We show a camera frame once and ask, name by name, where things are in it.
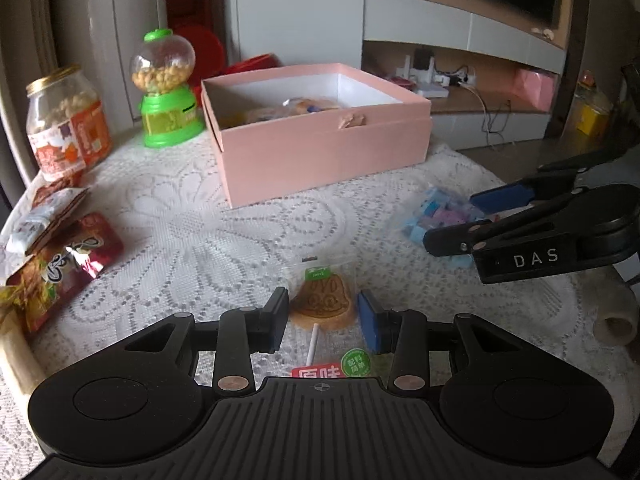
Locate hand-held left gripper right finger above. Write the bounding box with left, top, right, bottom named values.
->
left=357, top=290, right=506, bottom=395

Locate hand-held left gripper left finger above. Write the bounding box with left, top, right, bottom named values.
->
left=125, top=287, right=291, bottom=395

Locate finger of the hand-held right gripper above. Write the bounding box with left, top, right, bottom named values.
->
left=422, top=187, right=601, bottom=259
left=470, top=149, right=632, bottom=215

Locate bag of blue candies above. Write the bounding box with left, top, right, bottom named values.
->
left=397, top=185, right=496, bottom=269

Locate cookie lollipop packet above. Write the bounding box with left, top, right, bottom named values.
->
left=280, top=256, right=374, bottom=379

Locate pink cardboard box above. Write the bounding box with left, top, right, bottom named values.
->
left=200, top=63, right=433, bottom=209

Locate beige tube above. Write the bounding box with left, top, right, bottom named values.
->
left=0, top=305, right=47, bottom=413
left=592, top=265, right=640, bottom=348

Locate small pink box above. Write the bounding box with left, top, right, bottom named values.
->
left=512, top=66, right=559, bottom=111

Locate yellow container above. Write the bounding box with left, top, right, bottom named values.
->
left=574, top=94, right=614, bottom=137

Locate white power strip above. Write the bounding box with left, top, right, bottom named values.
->
left=434, top=71, right=479, bottom=89

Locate white router box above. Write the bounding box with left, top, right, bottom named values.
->
left=414, top=81, right=449, bottom=99

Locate white lace tablecloth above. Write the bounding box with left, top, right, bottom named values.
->
left=0, top=127, right=640, bottom=480

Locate white wooden television cabinet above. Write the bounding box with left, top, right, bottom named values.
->
left=361, top=0, right=577, bottom=145

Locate wrapped bread packet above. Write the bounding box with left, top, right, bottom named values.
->
left=280, top=96, right=346, bottom=117

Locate shiny red snack packet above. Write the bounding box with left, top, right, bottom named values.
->
left=22, top=211, right=125, bottom=335

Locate green candy dispenser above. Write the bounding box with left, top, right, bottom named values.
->
left=129, top=28, right=205, bottom=149

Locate orange green snack packet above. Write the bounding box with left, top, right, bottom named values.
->
left=0, top=252, right=48, bottom=313

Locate red round bucket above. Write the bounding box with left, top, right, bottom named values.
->
left=192, top=27, right=227, bottom=95

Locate glass jar orange label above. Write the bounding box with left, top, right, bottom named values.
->
left=25, top=63, right=113, bottom=182

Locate white cable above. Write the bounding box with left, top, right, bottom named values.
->
left=467, top=84, right=512, bottom=150

